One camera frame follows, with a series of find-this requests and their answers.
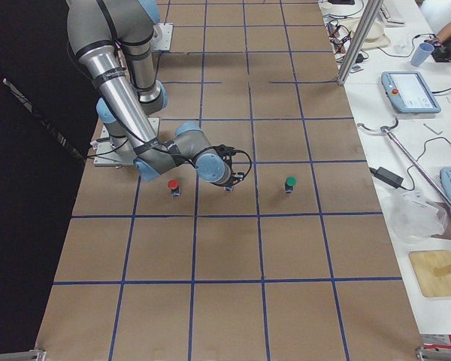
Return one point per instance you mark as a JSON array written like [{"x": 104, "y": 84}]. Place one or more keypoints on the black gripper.
[{"x": 228, "y": 185}]

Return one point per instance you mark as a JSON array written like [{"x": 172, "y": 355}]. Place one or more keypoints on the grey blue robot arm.
[{"x": 112, "y": 40}]

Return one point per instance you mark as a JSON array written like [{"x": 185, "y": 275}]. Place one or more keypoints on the red push button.
[{"x": 174, "y": 187}]

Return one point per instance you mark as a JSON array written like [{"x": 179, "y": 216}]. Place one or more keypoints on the green push button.
[{"x": 289, "y": 184}]

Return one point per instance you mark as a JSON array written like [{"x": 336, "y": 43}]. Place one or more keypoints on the wooden board with stand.
[{"x": 432, "y": 269}]

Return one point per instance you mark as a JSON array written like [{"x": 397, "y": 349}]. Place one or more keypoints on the person's hand with glove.
[{"x": 436, "y": 41}]

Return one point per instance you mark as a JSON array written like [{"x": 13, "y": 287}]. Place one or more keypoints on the metal walking cane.
[{"x": 387, "y": 130}]

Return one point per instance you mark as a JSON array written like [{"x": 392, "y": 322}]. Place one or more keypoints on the black power adapter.
[{"x": 388, "y": 177}]

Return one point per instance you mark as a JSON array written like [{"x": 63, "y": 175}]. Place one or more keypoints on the beige bowl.
[{"x": 376, "y": 36}]

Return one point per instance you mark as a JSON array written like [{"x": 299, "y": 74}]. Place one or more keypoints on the blue teach pendant upper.
[{"x": 409, "y": 93}]

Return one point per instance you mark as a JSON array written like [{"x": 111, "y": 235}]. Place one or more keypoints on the clear plastic bag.
[{"x": 412, "y": 216}]

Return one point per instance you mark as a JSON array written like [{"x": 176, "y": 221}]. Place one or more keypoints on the light blue plastic cup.
[{"x": 422, "y": 52}]

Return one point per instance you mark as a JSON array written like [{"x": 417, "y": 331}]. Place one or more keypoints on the arm aluminium base plate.
[
  {"x": 161, "y": 40},
  {"x": 116, "y": 145}
]

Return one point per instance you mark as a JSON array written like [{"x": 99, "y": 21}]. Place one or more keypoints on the aluminium frame post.
[{"x": 364, "y": 25}]

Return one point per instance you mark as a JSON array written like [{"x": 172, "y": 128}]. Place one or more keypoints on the left corner metal bracket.
[{"x": 30, "y": 355}]

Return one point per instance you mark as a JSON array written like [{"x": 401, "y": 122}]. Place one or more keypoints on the corner metal bracket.
[
  {"x": 30, "y": 355},
  {"x": 429, "y": 354}
]

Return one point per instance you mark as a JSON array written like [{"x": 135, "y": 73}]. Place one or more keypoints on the right corner metal bracket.
[{"x": 429, "y": 354}]

